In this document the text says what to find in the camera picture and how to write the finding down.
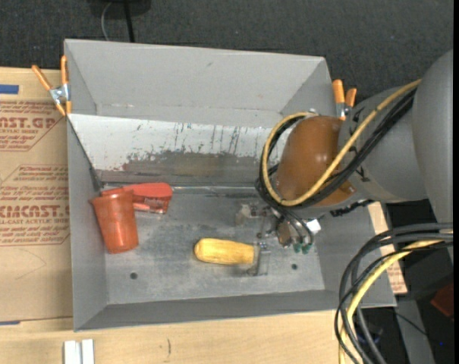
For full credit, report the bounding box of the orange plastic cup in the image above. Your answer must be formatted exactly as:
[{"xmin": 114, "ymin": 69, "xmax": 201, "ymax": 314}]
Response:
[{"xmin": 90, "ymin": 187, "xmax": 140, "ymax": 255}]

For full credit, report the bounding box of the grey metal bin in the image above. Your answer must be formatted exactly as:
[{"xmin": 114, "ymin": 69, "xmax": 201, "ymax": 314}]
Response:
[{"xmin": 63, "ymin": 39, "xmax": 398, "ymax": 332}]

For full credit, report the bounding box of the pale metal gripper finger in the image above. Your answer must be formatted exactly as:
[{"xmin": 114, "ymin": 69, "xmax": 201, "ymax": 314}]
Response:
[
  {"xmin": 234, "ymin": 202, "xmax": 271, "ymax": 238},
  {"xmin": 247, "ymin": 240, "xmax": 272, "ymax": 277}
]

